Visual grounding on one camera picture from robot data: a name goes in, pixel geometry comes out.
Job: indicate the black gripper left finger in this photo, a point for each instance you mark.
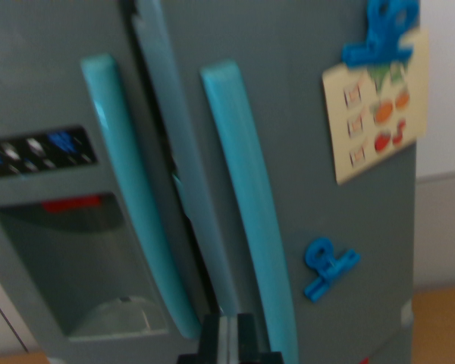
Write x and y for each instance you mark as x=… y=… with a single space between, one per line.
x=210 y=337

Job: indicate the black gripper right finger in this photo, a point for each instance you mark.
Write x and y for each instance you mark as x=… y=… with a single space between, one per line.
x=248 y=337

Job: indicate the grey door with logo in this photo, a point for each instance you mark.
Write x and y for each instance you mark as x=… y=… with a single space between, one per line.
x=288 y=132

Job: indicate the grey door with dispenser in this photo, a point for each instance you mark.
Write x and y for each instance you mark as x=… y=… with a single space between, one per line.
x=41 y=76

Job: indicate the blue clip without note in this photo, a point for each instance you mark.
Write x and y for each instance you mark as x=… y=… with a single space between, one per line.
x=326 y=273

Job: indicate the red dispenser lever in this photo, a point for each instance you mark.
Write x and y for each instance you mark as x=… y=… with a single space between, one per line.
x=72 y=203

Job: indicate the cream checklist note card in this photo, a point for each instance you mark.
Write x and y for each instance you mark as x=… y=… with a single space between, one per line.
x=413 y=95

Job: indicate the blue clip holding note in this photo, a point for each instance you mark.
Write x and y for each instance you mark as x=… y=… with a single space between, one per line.
x=375 y=41

